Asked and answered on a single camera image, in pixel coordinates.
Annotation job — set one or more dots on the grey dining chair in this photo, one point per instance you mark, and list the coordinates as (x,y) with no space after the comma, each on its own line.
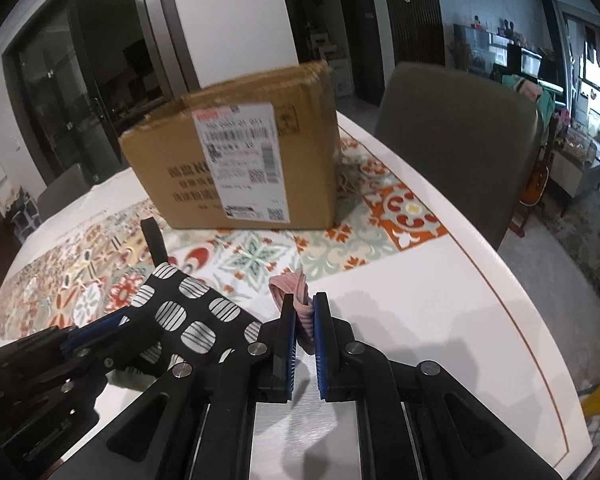
(62,192)
(455,150)

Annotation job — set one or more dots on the pink ribbed socks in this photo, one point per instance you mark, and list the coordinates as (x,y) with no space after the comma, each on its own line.
(291,285)

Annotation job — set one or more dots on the small cluttered shelf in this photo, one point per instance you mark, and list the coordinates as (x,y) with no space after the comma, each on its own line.
(25,212)

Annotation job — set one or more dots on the black cloth with white ovals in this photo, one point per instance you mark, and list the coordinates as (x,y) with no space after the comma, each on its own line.
(200,312)

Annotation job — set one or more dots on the dark framed glass sliding door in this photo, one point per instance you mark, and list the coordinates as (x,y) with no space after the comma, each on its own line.
(80,85)

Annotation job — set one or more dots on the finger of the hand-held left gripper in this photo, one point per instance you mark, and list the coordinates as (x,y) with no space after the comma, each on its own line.
(97,329)
(154,242)

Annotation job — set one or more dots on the dark wall panel with gold ornament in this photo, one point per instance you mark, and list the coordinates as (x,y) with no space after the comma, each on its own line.
(415,10)

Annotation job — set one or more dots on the brown cardboard box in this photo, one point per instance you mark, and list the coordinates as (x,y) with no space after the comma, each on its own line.
(180,182)

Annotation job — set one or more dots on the glass fish tank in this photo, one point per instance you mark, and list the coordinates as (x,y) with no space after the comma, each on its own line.
(477,50)

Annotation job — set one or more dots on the colourful clothes on rack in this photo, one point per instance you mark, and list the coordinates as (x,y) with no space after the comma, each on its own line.
(527,97)

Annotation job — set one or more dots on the large grid window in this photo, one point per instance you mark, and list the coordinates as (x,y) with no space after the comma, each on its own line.
(595,75)

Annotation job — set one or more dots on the grey low table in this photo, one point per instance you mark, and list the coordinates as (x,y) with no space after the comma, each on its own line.
(580,165)

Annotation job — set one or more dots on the brown guitar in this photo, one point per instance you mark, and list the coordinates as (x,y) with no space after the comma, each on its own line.
(534,185)

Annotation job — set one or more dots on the dark wooden door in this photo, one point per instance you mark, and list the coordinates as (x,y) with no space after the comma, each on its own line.
(360,35)

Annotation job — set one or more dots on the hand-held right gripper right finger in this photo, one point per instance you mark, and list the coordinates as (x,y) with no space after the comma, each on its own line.
(322,355)

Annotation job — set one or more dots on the floral patterned tablecloth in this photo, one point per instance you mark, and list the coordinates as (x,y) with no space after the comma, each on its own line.
(260,255)

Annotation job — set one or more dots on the stack of hallway boxes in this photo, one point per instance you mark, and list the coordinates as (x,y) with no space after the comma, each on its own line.
(330,67)

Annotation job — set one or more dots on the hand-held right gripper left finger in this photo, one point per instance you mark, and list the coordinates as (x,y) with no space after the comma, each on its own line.
(290,355)

